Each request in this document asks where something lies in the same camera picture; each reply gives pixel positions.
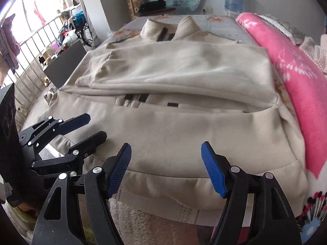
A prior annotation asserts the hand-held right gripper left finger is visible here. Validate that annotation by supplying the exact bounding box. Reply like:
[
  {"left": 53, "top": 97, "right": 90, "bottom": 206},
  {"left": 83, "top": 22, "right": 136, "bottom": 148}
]
[{"left": 32, "top": 143, "right": 132, "bottom": 245}]

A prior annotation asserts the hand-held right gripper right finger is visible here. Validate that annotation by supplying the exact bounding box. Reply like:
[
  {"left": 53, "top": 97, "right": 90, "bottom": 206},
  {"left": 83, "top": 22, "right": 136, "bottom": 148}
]
[{"left": 201, "top": 141, "right": 302, "bottom": 245}]

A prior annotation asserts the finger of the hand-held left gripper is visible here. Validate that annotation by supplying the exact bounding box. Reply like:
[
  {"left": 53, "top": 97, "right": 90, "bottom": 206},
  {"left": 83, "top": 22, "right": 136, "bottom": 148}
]
[
  {"left": 32, "top": 131, "right": 108, "bottom": 174},
  {"left": 19, "top": 114, "right": 91, "bottom": 148}
]

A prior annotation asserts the beige zip jacket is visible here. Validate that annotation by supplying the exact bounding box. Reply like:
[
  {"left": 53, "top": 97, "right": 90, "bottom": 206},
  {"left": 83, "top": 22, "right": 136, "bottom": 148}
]
[{"left": 42, "top": 15, "right": 308, "bottom": 216}]

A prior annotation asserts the dark grey board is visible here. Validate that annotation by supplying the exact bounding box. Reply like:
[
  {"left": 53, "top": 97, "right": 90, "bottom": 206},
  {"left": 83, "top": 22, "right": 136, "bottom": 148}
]
[{"left": 44, "top": 41, "right": 87, "bottom": 88}]

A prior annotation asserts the white fleece clothing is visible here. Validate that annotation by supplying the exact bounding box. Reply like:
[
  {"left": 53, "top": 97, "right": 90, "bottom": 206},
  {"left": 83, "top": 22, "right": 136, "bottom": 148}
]
[{"left": 107, "top": 199, "right": 202, "bottom": 245}]

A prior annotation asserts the maroon hanging garment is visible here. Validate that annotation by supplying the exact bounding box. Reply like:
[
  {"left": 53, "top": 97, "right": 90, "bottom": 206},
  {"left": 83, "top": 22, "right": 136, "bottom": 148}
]
[{"left": 0, "top": 14, "right": 21, "bottom": 72}]

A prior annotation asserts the wheelchair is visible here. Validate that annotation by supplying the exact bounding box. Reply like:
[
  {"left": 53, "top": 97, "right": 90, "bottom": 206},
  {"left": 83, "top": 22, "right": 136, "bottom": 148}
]
[{"left": 60, "top": 18, "right": 94, "bottom": 48}]

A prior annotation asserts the red hanging garment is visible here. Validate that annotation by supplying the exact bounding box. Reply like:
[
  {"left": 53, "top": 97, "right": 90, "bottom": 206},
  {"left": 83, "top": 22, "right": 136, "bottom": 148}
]
[{"left": 33, "top": 1, "right": 46, "bottom": 25}]

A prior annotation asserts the pink floral blanket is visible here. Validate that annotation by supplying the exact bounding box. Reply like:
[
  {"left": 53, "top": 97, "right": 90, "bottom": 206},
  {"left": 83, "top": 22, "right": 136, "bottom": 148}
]
[{"left": 235, "top": 12, "right": 327, "bottom": 243}]

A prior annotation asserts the wooden chair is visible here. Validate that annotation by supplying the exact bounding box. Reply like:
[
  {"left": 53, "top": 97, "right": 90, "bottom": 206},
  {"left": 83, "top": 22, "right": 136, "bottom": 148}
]
[{"left": 125, "top": 0, "right": 177, "bottom": 19}]

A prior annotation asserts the black bag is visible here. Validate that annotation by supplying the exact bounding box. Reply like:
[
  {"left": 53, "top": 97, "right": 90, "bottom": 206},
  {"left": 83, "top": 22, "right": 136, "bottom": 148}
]
[{"left": 139, "top": 0, "right": 168, "bottom": 12}]

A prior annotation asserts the pink checked cloth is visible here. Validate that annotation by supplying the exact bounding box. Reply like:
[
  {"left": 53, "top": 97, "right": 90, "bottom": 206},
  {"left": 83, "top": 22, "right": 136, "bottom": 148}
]
[{"left": 298, "top": 37, "right": 327, "bottom": 72}]

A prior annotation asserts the lace-trimmed floral pillow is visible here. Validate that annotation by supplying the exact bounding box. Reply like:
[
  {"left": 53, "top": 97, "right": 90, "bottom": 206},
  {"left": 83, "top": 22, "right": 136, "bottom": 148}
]
[{"left": 258, "top": 14, "right": 306, "bottom": 44}]

